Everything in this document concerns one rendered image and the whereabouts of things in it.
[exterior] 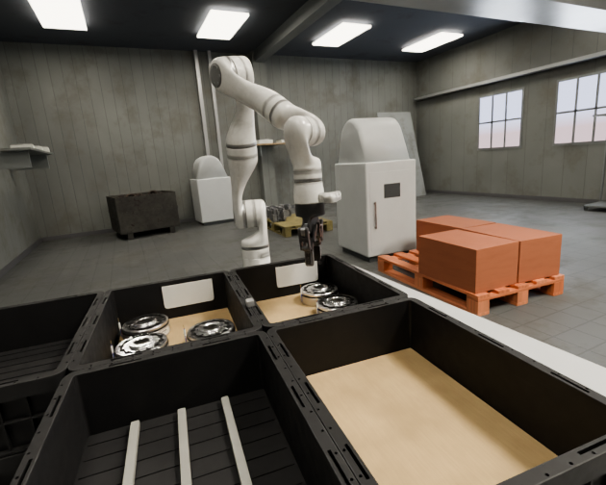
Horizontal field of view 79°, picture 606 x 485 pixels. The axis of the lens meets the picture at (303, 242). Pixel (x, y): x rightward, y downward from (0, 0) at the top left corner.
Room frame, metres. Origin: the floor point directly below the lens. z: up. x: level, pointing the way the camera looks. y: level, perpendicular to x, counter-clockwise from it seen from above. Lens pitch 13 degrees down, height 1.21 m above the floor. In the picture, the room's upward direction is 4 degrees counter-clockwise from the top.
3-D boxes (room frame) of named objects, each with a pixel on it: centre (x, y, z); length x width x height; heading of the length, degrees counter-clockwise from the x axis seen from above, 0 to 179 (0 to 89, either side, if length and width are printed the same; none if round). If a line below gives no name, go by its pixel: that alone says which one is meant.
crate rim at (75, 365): (0.73, 0.28, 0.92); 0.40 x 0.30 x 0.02; 19
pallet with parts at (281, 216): (6.53, 0.11, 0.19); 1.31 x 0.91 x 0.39; 25
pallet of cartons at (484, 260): (3.25, -1.41, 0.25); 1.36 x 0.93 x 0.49; 22
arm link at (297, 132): (0.92, -0.02, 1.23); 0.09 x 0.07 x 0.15; 137
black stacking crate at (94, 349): (0.73, 0.28, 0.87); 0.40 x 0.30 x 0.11; 19
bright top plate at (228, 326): (0.75, 0.21, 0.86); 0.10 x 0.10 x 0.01
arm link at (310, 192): (0.92, -0.04, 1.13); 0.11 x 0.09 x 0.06; 70
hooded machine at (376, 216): (4.46, -0.90, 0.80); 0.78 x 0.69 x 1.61; 24
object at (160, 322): (0.81, 0.38, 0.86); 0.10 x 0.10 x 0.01
